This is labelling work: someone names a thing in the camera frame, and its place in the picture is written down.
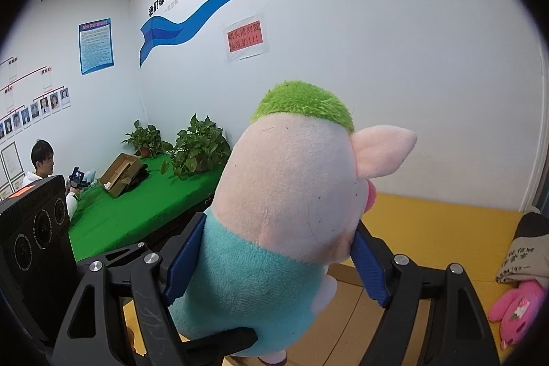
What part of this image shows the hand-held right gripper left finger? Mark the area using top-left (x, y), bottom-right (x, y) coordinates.
top-left (51, 212), bottom-right (259, 366)

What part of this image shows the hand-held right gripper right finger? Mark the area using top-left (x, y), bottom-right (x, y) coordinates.
top-left (349, 222), bottom-right (502, 366)

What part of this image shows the pig plush toy green hair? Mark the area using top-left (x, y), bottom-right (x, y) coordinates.
top-left (174, 80), bottom-right (419, 364)

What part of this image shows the green tablecloth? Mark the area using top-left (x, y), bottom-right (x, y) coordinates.
top-left (68, 154), bottom-right (228, 264)

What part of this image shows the small open cardboard box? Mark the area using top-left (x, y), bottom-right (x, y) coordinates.
top-left (98, 153), bottom-right (144, 199)

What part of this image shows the large potted green plant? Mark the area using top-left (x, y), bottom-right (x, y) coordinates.
top-left (162, 114), bottom-right (232, 180)

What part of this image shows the small potted green plant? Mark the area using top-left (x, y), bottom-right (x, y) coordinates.
top-left (122, 119), bottom-right (172, 159)

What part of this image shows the pink plush toy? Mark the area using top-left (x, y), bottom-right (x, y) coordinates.
top-left (487, 280), bottom-right (546, 352)

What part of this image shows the beige printed cloth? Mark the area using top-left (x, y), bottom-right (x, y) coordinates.
top-left (495, 232), bottom-right (549, 285)

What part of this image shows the red paper notice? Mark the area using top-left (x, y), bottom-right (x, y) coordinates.
top-left (223, 12), bottom-right (271, 64)

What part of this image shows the wall photo chart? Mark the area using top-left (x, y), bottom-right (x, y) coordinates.
top-left (0, 55), bottom-right (72, 200)

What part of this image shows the blue wall poster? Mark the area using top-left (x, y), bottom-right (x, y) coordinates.
top-left (78, 18), bottom-right (116, 76)

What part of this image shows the blue ribbon wall decal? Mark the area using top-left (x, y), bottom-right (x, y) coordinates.
top-left (139, 0), bottom-right (473, 70)

